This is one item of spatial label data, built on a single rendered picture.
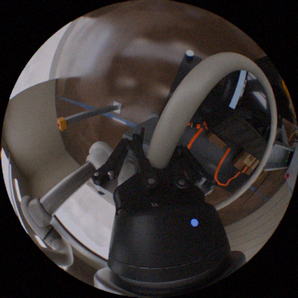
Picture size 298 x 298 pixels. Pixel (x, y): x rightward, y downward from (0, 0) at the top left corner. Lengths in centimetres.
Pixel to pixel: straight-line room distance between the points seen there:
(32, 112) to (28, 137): 129
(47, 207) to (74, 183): 20
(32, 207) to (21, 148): 620
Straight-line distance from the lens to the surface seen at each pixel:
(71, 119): 122
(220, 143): 143
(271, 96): 33
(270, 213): 568
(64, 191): 50
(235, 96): 65
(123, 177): 58
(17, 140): 651
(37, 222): 53
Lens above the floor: 133
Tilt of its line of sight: 53 degrees down
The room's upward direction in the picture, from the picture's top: 144 degrees counter-clockwise
